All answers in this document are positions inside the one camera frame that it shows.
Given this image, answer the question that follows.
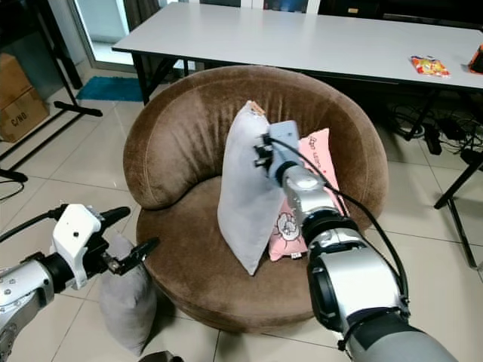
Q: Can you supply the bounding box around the grey pillow with orange tag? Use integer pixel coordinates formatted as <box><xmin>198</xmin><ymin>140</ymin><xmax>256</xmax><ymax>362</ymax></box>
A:
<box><xmin>217</xmin><ymin>101</ymin><xmax>281</xmax><ymax>277</ymax></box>

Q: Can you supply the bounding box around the pink pillow with sheep print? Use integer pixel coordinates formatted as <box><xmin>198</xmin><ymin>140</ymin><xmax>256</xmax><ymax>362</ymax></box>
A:
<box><xmin>267</xmin><ymin>128</ymin><xmax>341</xmax><ymax>262</ymax></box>

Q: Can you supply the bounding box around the plain grey pillow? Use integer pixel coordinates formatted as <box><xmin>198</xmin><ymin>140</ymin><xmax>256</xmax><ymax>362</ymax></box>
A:
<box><xmin>98</xmin><ymin>234</ymin><xmax>160</xmax><ymax>356</ymax></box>

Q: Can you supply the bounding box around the brown round velvet sofa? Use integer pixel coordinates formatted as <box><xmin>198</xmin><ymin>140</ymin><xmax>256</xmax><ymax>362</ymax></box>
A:
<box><xmin>123</xmin><ymin>66</ymin><xmax>390</xmax><ymax>333</ymax></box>

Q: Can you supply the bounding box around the teal floor mat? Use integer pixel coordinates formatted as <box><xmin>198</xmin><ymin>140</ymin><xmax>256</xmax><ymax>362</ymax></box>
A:
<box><xmin>75</xmin><ymin>75</ymin><xmax>145</xmax><ymax>103</ymax></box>

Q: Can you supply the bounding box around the black robot foot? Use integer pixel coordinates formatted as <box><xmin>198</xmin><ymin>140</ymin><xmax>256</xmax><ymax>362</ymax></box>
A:
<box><xmin>140</xmin><ymin>350</ymin><xmax>183</xmax><ymax>362</ymax></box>

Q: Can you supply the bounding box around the long white table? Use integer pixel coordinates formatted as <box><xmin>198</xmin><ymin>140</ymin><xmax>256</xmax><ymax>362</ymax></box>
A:
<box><xmin>112</xmin><ymin>2</ymin><xmax>483</xmax><ymax>93</ymax></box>

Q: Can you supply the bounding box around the small printed cardboard box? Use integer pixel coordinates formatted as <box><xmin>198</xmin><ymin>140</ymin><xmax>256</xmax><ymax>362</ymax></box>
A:
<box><xmin>0</xmin><ymin>87</ymin><xmax>51</xmax><ymax>145</ymax></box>

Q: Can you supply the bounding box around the large brown cardboard box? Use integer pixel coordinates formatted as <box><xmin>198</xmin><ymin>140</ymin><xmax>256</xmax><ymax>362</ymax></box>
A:
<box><xmin>0</xmin><ymin>53</ymin><xmax>32</xmax><ymax>115</ymax></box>

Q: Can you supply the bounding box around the red yellow snack packet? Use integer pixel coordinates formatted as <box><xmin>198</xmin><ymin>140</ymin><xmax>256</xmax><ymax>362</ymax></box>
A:
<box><xmin>410</xmin><ymin>55</ymin><xmax>452</xmax><ymax>78</ymax></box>

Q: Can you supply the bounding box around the black chair leg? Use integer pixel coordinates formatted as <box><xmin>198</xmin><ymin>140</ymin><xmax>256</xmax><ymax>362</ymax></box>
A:
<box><xmin>433</xmin><ymin>147</ymin><xmax>483</xmax><ymax>270</ymax></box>

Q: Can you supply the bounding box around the orange red packet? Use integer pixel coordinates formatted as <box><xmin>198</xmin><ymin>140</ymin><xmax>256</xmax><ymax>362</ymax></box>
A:
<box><xmin>467</xmin><ymin>44</ymin><xmax>483</xmax><ymax>75</ymax></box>

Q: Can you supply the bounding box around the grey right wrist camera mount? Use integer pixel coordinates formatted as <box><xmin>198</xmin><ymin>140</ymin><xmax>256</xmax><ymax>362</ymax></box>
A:
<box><xmin>268</xmin><ymin>121</ymin><xmax>303</xmax><ymax>183</ymax></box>

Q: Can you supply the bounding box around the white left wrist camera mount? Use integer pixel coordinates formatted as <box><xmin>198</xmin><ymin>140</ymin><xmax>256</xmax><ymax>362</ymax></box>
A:
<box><xmin>51</xmin><ymin>204</ymin><xmax>106</xmax><ymax>292</ymax></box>

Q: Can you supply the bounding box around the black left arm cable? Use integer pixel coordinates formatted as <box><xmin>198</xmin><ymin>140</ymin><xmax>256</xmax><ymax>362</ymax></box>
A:
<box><xmin>0</xmin><ymin>206</ymin><xmax>63</xmax><ymax>244</ymax></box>

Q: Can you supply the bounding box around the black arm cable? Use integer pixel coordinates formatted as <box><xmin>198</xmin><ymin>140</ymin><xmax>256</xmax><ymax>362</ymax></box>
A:
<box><xmin>0</xmin><ymin>206</ymin><xmax>63</xmax><ymax>244</ymax></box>
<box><xmin>264</xmin><ymin>136</ymin><xmax>413</xmax><ymax>319</ymax></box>

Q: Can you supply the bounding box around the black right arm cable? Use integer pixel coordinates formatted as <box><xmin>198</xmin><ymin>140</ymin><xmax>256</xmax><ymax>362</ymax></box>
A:
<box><xmin>264</xmin><ymin>136</ymin><xmax>413</xmax><ymax>319</ymax></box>

